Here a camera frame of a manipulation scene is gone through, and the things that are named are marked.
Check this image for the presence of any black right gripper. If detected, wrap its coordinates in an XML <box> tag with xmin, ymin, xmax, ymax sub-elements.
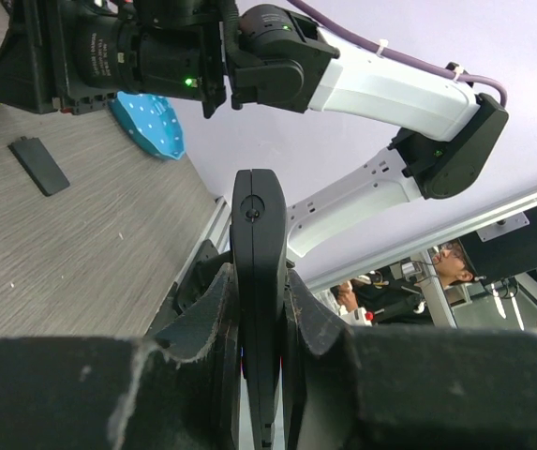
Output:
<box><xmin>0</xmin><ymin>1</ymin><xmax>226</xmax><ymax>118</ymax></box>

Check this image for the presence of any black remote control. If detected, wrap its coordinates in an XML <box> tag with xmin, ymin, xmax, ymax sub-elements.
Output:
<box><xmin>231</xmin><ymin>169</ymin><xmax>286</xmax><ymax>449</ymax></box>

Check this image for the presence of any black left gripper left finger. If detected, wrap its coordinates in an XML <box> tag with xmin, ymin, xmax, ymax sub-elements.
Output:
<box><xmin>0</xmin><ymin>264</ymin><xmax>240</xmax><ymax>449</ymax></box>

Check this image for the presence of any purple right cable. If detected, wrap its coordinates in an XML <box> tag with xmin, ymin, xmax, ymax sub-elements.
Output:
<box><xmin>286</xmin><ymin>0</ymin><xmax>508</xmax><ymax>107</ymax></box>

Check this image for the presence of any person in background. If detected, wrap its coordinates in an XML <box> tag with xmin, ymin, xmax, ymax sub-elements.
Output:
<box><xmin>328</xmin><ymin>239</ymin><xmax>477</xmax><ymax>326</ymax></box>

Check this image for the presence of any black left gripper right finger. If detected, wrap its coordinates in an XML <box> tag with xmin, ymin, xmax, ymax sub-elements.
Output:
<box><xmin>283</xmin><ymin>272</ymin><xmax>537</xmax><ymax>449</ymax></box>

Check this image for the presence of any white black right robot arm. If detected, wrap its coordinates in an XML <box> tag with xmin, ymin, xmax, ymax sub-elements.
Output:
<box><xmin>0</xmin><ymin>1</ymin><xmax>509</xmax><ymax>258</ymax></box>

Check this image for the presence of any black battery cover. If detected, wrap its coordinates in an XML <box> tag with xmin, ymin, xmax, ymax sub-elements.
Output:
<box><xmin>8</xmin><ymin>137</ymin><xmax>70</xmax><ymax>197</ymax></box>

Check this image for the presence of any blue polka dot plate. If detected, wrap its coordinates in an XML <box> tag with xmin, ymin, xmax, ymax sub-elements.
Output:
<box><xmin>110</xmin><ymin>92</ymin><xmax>186</xmax><ymax>160</ymax></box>

